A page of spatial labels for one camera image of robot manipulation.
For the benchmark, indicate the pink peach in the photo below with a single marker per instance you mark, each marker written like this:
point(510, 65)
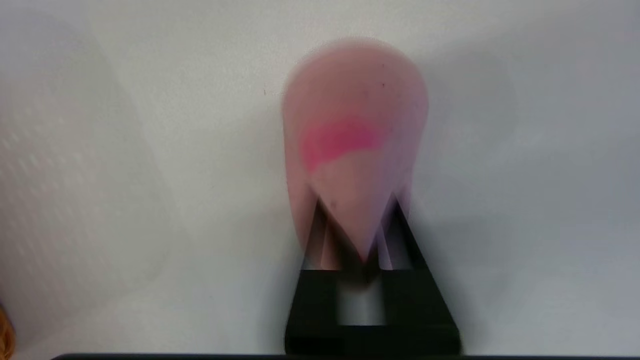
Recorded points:
point(355, 125)

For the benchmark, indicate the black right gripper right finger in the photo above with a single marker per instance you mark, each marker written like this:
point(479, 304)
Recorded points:
point(415, 310)

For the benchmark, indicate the orange wicker basket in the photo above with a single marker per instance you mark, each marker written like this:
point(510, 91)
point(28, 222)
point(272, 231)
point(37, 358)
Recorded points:
point(5, 335)

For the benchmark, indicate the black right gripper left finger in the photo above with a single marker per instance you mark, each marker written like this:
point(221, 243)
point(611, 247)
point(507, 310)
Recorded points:
point(312, 310)

